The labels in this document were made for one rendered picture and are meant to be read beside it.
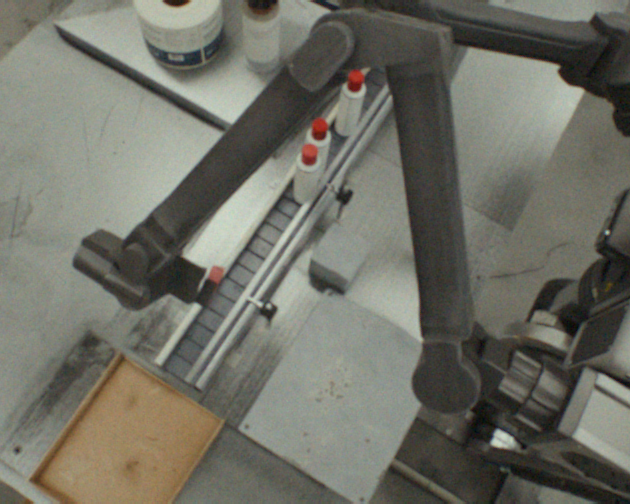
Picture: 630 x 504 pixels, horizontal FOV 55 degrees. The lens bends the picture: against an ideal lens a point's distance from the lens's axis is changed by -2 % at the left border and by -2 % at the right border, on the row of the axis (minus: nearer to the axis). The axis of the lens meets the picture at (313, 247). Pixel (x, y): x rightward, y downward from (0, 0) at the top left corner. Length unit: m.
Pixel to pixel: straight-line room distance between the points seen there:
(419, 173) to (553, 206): 2.00
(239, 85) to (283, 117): 0.88
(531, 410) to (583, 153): 2.14
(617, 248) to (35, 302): 1.14
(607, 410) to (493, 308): 1.65
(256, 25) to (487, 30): 0.70
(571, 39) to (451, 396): 0.51
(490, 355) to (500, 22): 0.43
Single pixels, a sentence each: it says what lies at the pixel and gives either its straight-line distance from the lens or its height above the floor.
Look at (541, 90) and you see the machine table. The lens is 1.77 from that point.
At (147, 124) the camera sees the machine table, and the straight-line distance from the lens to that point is 1.57.
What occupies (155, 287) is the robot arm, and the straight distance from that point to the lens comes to 0.87.
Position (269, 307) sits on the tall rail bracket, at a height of 0.99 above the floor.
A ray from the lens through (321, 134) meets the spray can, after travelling 1.25.
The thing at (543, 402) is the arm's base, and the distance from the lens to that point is 0.72.
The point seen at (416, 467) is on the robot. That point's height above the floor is 0.24.
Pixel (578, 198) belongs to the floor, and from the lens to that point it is 2.68.
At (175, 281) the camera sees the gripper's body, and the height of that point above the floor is 1.28.
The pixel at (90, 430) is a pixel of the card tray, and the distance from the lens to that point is 1.36.
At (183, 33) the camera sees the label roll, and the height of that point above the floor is 1.01.
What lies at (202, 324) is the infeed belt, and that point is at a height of 0.88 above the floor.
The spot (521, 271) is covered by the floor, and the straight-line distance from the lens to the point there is 2.45.
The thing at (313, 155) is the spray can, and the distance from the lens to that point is 1.21.
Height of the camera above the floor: 2.14
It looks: 69 degrees down
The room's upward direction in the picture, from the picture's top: 11 degrees clockwise
